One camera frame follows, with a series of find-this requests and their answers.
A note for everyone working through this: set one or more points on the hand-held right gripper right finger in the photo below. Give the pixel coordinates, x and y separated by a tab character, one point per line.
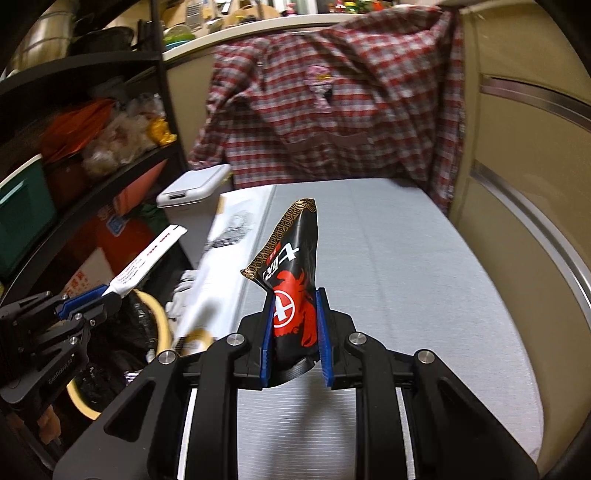
325	360

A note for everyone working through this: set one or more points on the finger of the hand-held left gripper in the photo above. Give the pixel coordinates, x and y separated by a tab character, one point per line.
85	295
92	314

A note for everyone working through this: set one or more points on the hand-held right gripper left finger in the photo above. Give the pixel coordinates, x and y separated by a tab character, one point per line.
268	364

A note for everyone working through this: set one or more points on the black bin liner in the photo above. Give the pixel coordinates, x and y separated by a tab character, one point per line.
120	332

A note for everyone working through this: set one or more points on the cream trash bin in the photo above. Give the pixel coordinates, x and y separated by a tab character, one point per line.
159	323

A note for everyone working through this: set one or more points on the white paper sleeve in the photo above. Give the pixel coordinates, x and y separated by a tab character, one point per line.
147	258

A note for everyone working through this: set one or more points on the black snack packet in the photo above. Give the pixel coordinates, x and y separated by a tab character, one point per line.
291	286

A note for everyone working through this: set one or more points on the person's left hand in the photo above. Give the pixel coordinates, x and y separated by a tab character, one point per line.
51	422

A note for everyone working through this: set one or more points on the white flour sack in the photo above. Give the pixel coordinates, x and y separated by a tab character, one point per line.
85	284

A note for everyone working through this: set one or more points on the orange sack blue label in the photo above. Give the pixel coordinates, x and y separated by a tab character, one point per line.
115	244

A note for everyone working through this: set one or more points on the white rag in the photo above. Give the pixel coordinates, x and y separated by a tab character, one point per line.
184	293

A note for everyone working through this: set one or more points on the green storage box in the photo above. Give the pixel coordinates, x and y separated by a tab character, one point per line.
23	221

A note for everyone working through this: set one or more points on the green bag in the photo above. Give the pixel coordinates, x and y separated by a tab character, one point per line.
150	216

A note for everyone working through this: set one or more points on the dark red container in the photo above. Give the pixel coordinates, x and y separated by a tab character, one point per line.
64	182

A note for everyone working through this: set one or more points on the salmon paper bag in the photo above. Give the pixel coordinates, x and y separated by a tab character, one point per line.
143	189

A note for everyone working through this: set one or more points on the white pedal bin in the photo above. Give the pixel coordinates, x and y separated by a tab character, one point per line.
194	207

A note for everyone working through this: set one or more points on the white printed cloth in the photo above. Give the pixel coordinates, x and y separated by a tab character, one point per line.
240	217

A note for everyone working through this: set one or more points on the clear bags of dried food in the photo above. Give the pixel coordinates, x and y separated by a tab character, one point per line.
120	138

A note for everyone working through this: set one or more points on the orange cloth bag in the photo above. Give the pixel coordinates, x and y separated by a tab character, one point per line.
78	127

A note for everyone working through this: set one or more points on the yellow bag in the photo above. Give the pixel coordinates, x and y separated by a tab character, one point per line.
161	131

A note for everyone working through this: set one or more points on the black shelf rack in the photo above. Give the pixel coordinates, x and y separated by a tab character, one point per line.
92	64

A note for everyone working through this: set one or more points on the black pot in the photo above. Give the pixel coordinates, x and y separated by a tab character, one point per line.
101	41

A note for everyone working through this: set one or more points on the red plaid shirt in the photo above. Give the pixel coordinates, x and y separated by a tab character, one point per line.
346	101

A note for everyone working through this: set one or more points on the steel stockpot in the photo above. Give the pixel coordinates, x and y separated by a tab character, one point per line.
41	37

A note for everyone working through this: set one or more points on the green dishes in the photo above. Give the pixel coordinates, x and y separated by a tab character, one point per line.
178	37

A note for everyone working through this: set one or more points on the beige kitchen cabinet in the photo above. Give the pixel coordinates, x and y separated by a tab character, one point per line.
508	152

